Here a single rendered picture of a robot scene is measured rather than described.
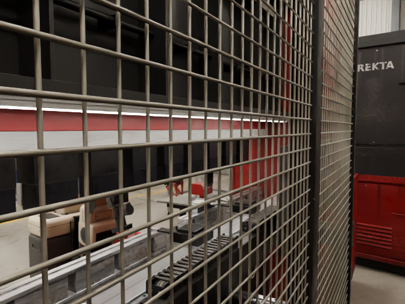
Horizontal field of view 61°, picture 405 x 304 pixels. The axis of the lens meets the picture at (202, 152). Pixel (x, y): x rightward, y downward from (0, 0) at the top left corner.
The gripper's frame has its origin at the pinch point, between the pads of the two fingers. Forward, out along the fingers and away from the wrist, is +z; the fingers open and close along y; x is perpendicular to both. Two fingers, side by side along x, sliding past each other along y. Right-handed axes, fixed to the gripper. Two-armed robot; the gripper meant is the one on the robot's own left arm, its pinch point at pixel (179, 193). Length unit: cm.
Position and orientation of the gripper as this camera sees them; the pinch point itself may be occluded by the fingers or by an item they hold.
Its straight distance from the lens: 198.7
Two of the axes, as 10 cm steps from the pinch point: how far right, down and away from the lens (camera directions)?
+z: 4.3, 8.9, -1.7
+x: -7.5, 4.6, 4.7
